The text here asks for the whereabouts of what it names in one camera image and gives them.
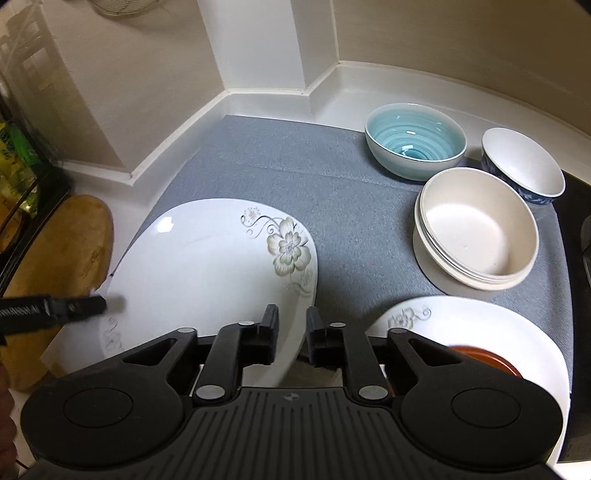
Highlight green yellow packet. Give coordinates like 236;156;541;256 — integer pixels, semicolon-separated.
0;117;40;217

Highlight small reddish-brown dish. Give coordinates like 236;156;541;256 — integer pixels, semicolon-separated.
449;344;523;379

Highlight cream bowl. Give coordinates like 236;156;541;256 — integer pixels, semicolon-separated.
421;168;540;278
412;220;533;293
416;194;536;286

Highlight white plastic board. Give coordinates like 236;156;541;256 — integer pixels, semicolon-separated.
41;295;114;376

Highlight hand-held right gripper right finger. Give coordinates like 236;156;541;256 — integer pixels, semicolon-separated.
306;306;468;400

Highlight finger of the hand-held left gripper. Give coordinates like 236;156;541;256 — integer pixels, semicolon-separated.
42;295;126;328

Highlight teal striped bowl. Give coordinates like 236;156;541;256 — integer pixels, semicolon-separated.
365;103;467;182

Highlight large white floral plate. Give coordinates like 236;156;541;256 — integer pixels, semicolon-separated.
98;198;318;389

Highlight wooden cutting board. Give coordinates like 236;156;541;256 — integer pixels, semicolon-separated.
0;194;115;392

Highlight blue patterned white bowl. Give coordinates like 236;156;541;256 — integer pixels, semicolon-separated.
481;127;566;207

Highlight grey mat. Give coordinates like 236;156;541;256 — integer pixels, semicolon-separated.
110;114;570;365

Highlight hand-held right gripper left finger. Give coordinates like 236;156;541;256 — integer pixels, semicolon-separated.
122;304;280;400

